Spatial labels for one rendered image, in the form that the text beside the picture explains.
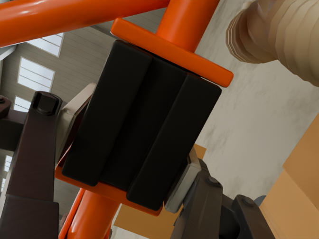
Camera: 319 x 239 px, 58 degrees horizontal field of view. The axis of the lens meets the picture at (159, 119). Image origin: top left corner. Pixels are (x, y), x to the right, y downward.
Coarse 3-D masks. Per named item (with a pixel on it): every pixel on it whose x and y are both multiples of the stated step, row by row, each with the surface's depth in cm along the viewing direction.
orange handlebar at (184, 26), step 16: (176, 0) 13; (192, 0) 13; (208, 0) 13; (176, 16) 13; (192, 16) 13; (208, 16) 14; (160, 32) 14; (176, 32) 13; (192, 32) 13; (192, 48) 14; (80, 192) 22; (80, 208) 17; (96, 208) 16; (112, 208) 16; (64, 224) 18; (80, 224) 17; (96, 224) 16
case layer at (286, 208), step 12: (276, 180) 109; (288, 180) 103; (276, 192) 106; (288, 192) 100; (300, 192) 95; (264, 204) 110; (276, 204) 103; (288, 204) 98; (300, 204) 92; (312, 204) 88; (264, 216) 107; (276, 216) 101; (288, 216) 95; (300, 216) 90; (312, 216) 86; (276, 228) 98; (288, 228) 93; (300, 228) 88; (312, 228) 84
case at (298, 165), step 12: (312, 132) 38; (300, 144) 40; (312, 144) 37; (288, 156) 41; (300, 156) 38; (312, 156) 36; (288, 168) 40; (300, 168) 37; (312, 168) 35; (300, 180) 37; (312, 180) 35; (312, 192) 34
